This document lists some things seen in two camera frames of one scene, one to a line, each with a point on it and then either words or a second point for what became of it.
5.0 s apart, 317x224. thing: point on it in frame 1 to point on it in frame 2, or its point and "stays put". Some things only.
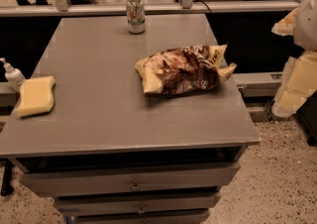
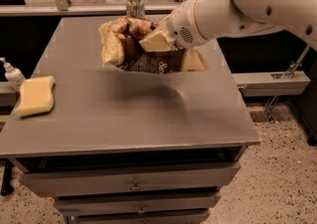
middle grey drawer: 102,204 stays put
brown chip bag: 184,69 to 122,50
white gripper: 307,23 to 180,26
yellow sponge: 36,95 stays put
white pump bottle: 14,75 stays put
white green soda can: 136,13 stays put
